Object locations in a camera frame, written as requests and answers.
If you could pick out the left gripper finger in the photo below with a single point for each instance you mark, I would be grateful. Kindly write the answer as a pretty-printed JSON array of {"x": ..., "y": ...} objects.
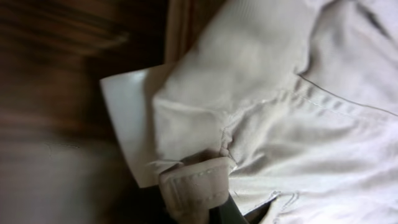
[{"x": 227, "y": 213}]

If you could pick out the beige cotton shorts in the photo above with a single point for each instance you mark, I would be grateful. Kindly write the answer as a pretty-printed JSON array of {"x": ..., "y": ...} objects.
[{"x": 289, "y": 103}]

